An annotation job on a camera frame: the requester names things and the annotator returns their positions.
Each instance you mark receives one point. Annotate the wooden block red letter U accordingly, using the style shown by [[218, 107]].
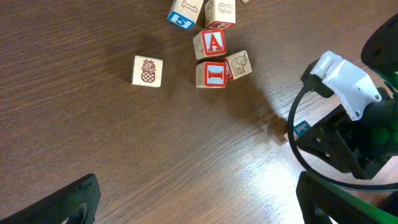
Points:
[[220, 14]]

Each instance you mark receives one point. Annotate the wooden block pineapple yellow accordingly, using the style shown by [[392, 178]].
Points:
[[147, 71]]

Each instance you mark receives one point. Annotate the wooden block red letter A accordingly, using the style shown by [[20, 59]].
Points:
[[209, 43]]

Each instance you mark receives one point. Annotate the wooden block blue number five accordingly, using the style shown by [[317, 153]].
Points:
[[184, 13]]

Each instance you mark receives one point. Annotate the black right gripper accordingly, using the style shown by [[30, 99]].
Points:
[[360, 147]]

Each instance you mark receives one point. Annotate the wooden block green letter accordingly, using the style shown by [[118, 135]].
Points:
[[237, 65]]

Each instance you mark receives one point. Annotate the wooden block blue number two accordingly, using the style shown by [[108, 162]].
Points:
[[298, 131]]

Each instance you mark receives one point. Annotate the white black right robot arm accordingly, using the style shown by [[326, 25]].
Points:
[[379, 54]]

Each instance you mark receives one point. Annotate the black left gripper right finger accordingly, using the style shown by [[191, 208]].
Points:
[[322, 202]]

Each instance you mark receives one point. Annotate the wooden block red letter I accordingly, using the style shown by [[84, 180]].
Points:
[[211, 75]]

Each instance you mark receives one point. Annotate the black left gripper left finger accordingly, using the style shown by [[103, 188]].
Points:
[[74, 203]]

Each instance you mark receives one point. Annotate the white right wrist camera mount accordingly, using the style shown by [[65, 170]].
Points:
[[351, 84]]

